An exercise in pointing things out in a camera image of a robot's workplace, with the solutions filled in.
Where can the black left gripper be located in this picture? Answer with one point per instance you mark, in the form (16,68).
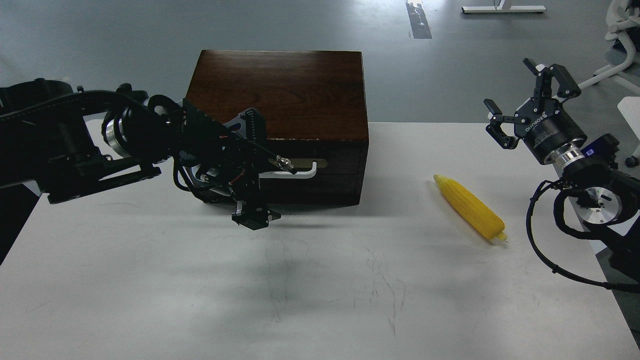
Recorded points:
(221,162)

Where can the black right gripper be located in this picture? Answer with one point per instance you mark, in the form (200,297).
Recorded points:
(548,130)

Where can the white drawer handle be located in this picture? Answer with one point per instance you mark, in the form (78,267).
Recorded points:
(301,173)

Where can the dark wooden drawer front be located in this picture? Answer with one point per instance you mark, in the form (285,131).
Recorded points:
(331,157)

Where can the yellow corn cob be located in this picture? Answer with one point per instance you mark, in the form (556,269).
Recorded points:
(481,218)

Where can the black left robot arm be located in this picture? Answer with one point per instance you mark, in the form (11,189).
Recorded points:
(75,143)

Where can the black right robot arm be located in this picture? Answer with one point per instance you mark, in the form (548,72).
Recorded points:
(593,194)

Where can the dark wooden drawer cabinet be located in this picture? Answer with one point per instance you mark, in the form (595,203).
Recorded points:
(304,96)

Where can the white desk foot bar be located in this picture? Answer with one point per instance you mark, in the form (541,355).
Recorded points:
(503,7)

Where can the black floor tape strip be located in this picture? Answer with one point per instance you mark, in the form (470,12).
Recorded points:
(420,28)

